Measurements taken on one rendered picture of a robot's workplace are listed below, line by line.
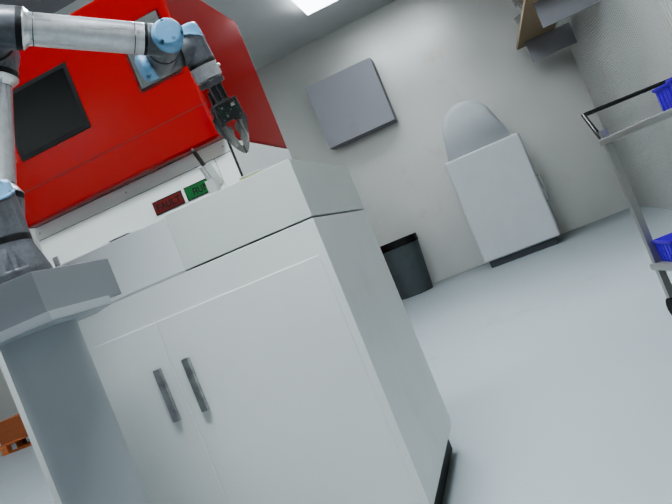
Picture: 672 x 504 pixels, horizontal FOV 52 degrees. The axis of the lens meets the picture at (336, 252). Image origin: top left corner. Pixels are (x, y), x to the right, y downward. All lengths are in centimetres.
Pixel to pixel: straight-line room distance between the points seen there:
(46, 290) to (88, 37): 60
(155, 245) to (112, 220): 80
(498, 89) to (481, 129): 101
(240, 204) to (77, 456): 65
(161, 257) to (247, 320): 27
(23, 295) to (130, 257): 40
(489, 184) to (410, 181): 127
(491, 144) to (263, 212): 563
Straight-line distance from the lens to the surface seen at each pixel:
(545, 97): 811
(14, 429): 946
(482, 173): 714
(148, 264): 178
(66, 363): 153
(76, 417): 153
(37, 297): 146
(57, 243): 268
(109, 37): 174
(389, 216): 812
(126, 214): 252
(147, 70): 185
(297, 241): 162
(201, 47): 190
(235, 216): 167
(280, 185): 163
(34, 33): 174
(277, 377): 169
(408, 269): 750
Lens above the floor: 71
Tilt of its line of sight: level
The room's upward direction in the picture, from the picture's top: 22 degrees counter-clockwise
